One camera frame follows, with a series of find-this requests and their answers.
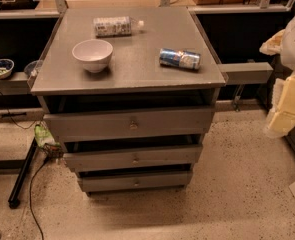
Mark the blue patterned bowl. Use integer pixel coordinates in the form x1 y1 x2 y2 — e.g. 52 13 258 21
0 59 15 79

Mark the small clear glass bowl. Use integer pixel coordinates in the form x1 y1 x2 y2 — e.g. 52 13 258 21
24 60 43 77

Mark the clear plastic water bottle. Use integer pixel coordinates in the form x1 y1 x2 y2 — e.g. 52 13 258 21
93 16 144 37

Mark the black floor cable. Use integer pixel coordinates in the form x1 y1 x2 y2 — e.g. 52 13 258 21
28 157 51 240

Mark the grey side ledge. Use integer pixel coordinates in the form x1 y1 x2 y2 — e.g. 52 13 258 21
218 62 273 85

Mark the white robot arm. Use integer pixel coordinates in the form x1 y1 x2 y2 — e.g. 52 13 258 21
259 16 295 138

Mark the black metal table leg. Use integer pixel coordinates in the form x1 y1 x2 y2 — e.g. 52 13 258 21
8 140 37 209

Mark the blue soda can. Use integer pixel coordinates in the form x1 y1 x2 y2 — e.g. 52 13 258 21
159 48 201 70

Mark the grey left shelf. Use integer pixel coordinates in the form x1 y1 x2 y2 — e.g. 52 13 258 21
0 72 30 96

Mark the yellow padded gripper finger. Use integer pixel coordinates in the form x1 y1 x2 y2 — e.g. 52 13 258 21
263 72 295 138
259 29 285 56

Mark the grey middle drawer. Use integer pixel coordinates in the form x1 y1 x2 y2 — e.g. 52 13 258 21
63 144 203 172

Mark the green snack bag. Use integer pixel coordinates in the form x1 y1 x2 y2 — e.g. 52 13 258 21
34 124 63 157

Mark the grey drawer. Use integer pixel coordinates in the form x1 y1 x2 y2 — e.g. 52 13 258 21
78 171 192 192
63 144 203 172
44 107 214 142

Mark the grey drawer cabinet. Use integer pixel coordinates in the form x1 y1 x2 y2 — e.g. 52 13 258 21
31 7 225 180

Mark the white ceramic bowl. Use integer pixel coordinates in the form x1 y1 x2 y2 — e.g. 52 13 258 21
72 39 113 73

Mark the grey bottom drawer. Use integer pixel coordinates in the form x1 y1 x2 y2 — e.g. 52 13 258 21
78 171 192 192

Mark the grey top drawer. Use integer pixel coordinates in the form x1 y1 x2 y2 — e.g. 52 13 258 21
44 107 214 142

